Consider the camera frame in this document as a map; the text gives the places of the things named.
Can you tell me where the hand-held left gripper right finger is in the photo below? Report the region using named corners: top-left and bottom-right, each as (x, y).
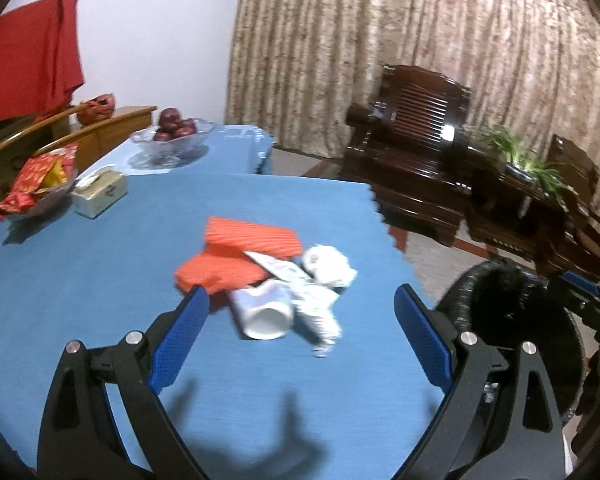
top-left (394, 283), bottom-right (566, 480)

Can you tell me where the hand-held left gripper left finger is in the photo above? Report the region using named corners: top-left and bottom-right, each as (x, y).
top-left (37, 285), bottom-right (211, 480)

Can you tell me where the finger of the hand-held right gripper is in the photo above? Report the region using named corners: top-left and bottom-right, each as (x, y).
top-left (560, 271), bottom-right (600, 306)
top-left (545, 280), bottom-right (600, 341)

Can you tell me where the black lined trash bin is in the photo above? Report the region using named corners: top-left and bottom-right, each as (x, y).
top-left (432, 258), bottom-right (583, 416)

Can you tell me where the white cup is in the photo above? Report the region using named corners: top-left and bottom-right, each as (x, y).
top-left (229, 250), bottom-right (311, 341)

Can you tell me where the white printed wrapper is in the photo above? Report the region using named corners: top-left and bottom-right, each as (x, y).
top-left (290, 280), bottom-right (343, 358)

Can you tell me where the white paper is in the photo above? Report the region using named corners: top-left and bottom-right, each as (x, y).
top-left (300, 244), bottom-right (357, 291)

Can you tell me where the blue scalloped tablecloth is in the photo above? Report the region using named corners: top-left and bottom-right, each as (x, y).
top-left (0, 172), bottom-right (451, 480)

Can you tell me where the dark wooden side table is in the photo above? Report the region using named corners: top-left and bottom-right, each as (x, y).
top-left (462, 157), bottom-right (571, 266)

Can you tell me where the green potted plant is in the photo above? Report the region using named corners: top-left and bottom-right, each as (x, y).
top-left (480, 127), bottom-right (576, 196)

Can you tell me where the dark wooden slatted armchair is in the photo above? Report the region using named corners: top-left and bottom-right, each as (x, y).
top-left (341, 64), bottom-right (473, 247)

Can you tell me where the gold tissue box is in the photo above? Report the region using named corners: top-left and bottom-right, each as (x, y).
top-left (71, 169), bottom-right (130, 219)

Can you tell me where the glass fruit bowl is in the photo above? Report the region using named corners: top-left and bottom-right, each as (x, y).
top-left (129, 119), bottom-right (216, 171)

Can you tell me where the glass dish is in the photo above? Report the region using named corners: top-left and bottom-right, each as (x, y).
top-left (0, 177), bottom-right (79, 219)

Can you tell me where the yellow packet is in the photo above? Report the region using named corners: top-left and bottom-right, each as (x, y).
top-left (45, 160), bottom-right (70, 187)

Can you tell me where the red patterned packet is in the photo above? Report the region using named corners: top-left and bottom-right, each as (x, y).
top-left (10, 144), bottom-right (78, 193)
top-left (0, 187), bottom-right (38, 221)

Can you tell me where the wooden bench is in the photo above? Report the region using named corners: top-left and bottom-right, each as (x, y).
top-left (0, 105), bottom-right (158, 211)

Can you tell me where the red basket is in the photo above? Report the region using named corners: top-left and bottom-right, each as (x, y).
top-left (76, 92), bottom-right (117, 126)

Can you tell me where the beige patterned curtain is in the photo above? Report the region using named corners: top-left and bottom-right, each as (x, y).
top-left (225, 0), bottom-right (600, 221)

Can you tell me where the red cloth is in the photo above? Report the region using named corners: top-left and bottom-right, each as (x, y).
top-left (0, 0), bottom-right (86, 127)

